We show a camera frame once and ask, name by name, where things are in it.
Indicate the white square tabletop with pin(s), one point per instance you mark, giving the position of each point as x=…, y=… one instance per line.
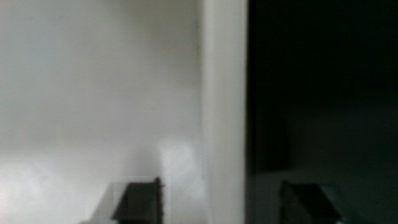
x=121, y=108

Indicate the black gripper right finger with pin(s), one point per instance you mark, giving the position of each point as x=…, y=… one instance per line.
x=306, y=207

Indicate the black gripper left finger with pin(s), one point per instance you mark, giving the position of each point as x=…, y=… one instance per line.
x=139, y=209

